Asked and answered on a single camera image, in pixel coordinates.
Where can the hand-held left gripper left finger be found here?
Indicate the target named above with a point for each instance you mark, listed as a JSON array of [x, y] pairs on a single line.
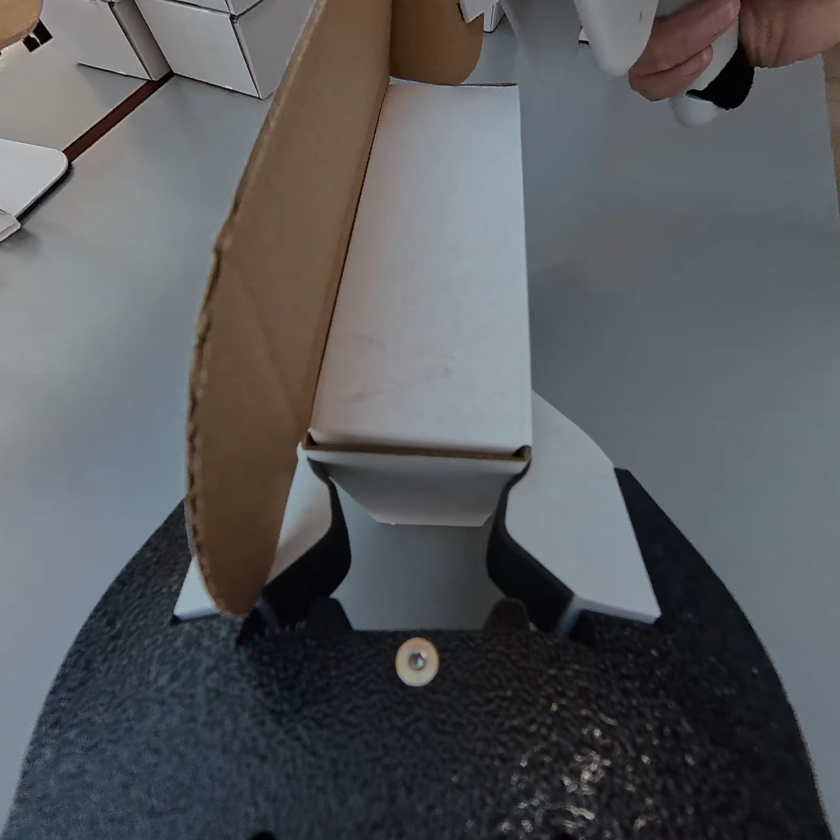
[[298, 525]]

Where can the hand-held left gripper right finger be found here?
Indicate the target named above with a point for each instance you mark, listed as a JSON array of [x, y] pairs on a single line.
[[577, 525]]

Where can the white cardboard box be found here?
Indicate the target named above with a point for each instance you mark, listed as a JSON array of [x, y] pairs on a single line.
[[426, 262]]

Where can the person's right hand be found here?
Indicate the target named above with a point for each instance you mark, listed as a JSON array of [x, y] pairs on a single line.
[[781, 33]]

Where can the stack of white cardboard boxes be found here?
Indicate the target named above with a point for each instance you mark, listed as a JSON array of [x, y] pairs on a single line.
[[197, 39]]

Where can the tablet stand with black board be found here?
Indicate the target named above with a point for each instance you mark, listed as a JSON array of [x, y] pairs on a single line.
[[26, 170]]

